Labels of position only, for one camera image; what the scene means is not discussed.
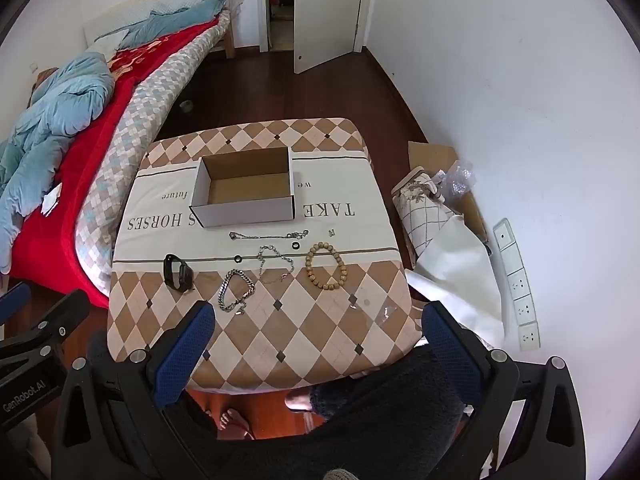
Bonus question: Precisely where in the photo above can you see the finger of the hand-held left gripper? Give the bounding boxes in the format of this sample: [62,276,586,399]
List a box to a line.
[0,282,32,324]
[0,289,92,376]

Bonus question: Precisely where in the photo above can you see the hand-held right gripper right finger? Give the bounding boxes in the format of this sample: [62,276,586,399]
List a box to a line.
[421,301,587,480]

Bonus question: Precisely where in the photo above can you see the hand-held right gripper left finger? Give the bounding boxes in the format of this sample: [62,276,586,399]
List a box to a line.
[52,301,217,480]

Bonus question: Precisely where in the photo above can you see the thick silver chain bracelet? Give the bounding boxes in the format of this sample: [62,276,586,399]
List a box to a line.
[218,269,256,316]

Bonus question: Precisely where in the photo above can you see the black smart band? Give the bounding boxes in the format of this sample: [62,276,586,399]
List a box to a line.
[163,254,195,292]

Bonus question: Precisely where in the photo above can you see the thin silver bracelet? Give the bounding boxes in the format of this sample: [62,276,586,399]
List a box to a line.
[256,244,296,283]

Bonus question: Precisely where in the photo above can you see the thin silver chain necklace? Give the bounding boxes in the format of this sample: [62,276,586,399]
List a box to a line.
[229,229,310,241]

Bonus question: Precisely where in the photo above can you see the wooden bead bracelet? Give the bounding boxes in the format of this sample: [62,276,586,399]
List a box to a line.
[305,241,349,291]

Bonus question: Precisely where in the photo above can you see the cardboard box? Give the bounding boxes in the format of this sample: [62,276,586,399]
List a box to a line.
[189,146,296,229]

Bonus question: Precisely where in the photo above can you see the black fleece pants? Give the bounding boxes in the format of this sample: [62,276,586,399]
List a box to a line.
[87,330,483,480]

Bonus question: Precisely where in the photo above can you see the person's bare foot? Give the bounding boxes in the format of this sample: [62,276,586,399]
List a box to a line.
[216,406,253,441]
[285,391,316,413]

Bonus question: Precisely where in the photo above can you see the white power strip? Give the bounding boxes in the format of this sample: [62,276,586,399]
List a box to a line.
[492,217,542,352]

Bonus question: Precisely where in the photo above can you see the white paper slip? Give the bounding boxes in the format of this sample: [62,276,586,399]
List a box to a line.
[42,183,63,218]

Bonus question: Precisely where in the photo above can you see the clear bubble wrap bag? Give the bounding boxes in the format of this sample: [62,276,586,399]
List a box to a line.
[434,160,476,196]

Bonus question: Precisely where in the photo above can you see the red blanket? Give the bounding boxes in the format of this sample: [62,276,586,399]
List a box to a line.
[10,22,221,308]

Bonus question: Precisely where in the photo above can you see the flat cardboard sheet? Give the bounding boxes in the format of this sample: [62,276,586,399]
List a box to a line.
[407,141,488,241]

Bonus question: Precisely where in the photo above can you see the diamond-patterned printed tablecloth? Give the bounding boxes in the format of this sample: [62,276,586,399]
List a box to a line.
[107,117,426,395]

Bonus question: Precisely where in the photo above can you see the bed with red blanket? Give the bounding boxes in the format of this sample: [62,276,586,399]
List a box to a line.
[0,0,227,273]

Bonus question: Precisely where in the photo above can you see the pale checkered quilt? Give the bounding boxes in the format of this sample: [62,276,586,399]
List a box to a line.
[75,10,233,293]

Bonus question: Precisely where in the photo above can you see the white pillow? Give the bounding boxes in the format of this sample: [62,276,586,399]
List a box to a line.
[85,27,131,58]

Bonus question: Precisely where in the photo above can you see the white door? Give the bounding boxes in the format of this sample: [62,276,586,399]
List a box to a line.
[293,0,368,74]

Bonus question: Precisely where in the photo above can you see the white door frame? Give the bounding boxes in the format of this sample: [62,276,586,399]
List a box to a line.
[254,0,381,55]

